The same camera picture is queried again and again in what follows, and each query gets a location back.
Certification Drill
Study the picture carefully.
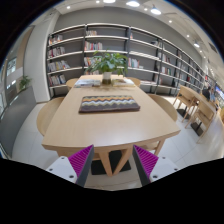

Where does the person seated far right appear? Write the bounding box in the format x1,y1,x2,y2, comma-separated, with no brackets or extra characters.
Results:
202,86,211,101

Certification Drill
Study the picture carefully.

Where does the potted green plant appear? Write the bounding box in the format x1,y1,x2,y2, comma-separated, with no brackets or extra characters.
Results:
87,51,128,85

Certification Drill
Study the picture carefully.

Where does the wooden chair near right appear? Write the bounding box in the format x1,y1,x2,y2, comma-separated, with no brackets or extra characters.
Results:
187,102,216,140

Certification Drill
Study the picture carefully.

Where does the wooden chair left side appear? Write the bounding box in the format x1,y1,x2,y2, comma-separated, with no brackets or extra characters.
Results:
36,97,64,136

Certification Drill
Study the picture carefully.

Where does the wooden chair far right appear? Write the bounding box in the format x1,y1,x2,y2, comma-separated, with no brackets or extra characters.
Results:
127,77,141,87

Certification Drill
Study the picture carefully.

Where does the open magazine left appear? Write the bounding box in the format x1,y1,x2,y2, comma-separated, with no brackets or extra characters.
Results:
74,79,101,88

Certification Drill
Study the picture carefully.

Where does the wooden chair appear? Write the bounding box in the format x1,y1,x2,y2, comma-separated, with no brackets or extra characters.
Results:
175,86,196,120
36,97,64,136
187,102,216,140
127,77,141,87
66,78,78,89

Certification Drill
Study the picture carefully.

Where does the wooden table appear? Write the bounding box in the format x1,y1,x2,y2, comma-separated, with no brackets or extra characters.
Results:
180,85,217,137
42,85,180,176

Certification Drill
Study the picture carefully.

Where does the wooden chair far left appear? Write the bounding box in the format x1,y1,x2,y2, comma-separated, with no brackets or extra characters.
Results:
66,78,78,89

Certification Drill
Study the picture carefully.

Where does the open book right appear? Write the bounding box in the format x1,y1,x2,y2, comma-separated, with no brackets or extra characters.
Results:
112,79,135,87

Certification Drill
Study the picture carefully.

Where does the striped zigzag folded towel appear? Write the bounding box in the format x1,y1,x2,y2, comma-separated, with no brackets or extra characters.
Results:
79,95,140,113

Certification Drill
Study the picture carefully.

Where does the large grey bookshelf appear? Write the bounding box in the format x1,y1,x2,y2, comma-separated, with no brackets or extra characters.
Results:
46,23,206,97

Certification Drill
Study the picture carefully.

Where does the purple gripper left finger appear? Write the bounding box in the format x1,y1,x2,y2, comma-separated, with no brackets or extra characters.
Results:
46,144,95,188

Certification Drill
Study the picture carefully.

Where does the wooden chair behind right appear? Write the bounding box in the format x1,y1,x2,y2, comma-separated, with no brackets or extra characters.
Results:
175,86,196,120

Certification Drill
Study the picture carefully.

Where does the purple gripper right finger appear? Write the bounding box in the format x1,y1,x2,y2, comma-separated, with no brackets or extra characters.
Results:
132,144,180,187

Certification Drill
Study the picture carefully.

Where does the small plant at window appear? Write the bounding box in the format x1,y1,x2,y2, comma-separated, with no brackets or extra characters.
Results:
19,76,31,91

